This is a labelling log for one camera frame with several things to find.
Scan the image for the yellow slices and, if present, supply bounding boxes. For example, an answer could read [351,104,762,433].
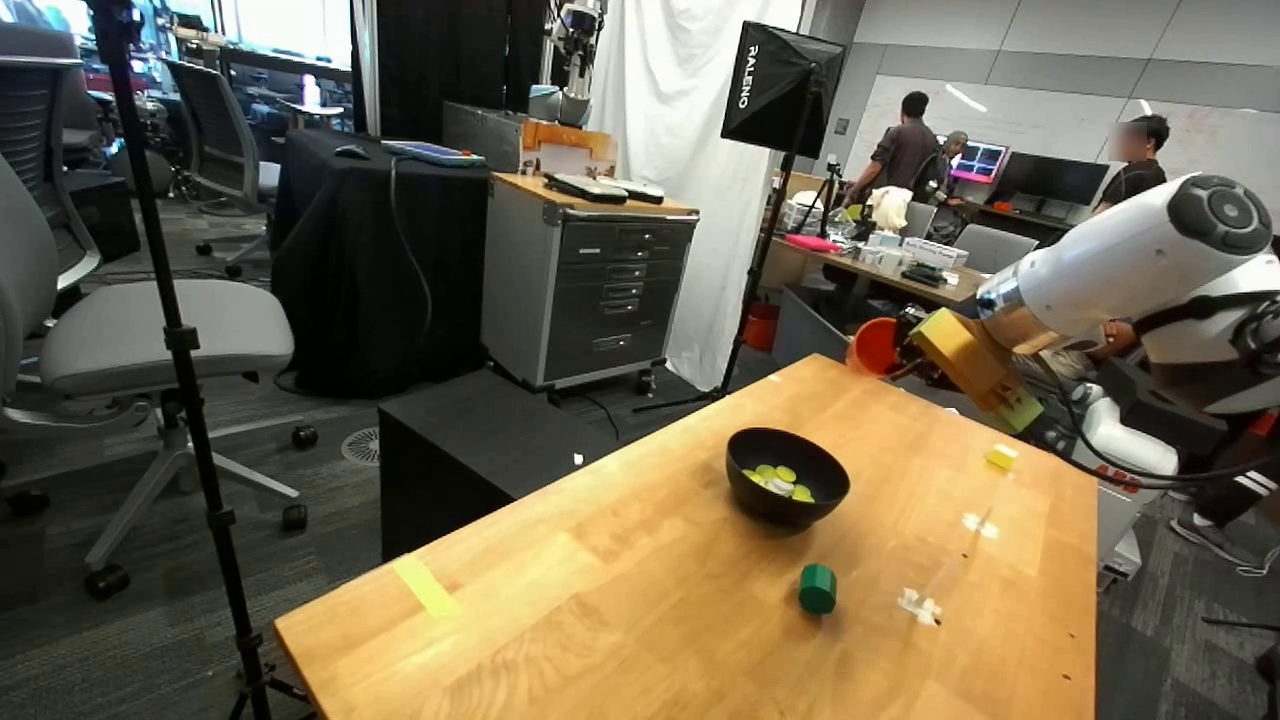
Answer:
[743,462,814,502]

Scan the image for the orange plastic cup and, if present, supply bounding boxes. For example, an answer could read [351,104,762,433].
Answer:
[849,317,898,376]

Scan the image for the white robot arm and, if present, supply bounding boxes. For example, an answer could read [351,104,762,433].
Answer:
[968,171,1280,425]

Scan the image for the black bowl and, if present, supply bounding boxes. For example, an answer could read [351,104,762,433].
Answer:
[723,429,852,528]

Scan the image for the grey drawer cabinet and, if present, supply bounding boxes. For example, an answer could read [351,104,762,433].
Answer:
[478,171,698,391]

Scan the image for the black low side table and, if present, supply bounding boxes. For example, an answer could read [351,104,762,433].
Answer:
[381,369,704,559]

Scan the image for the black draped table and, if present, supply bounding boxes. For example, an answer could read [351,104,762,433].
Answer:
[270,126,489,395]

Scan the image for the small green block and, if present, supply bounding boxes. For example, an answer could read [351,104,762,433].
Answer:
[797,565,834,615]

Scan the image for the black softbox light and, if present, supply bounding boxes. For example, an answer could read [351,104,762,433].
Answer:
[718,21,849,156]

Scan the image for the standing person dark shirt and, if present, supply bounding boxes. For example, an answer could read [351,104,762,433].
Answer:
[852,92,946,198]

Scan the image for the white tape patch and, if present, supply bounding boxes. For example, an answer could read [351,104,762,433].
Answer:
[897,587,944,626]

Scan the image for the black tripod stand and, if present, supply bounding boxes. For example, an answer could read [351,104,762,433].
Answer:
[82,0,270,720]

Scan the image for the seated person at desk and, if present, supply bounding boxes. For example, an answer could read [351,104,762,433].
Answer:
[1097,116,1173,209]

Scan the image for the white office chair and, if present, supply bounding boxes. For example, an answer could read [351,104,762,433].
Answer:
[0,150,312,605]

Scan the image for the yellow wrist camera mount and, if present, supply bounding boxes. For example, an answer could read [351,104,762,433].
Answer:
[909,309,1043,435]

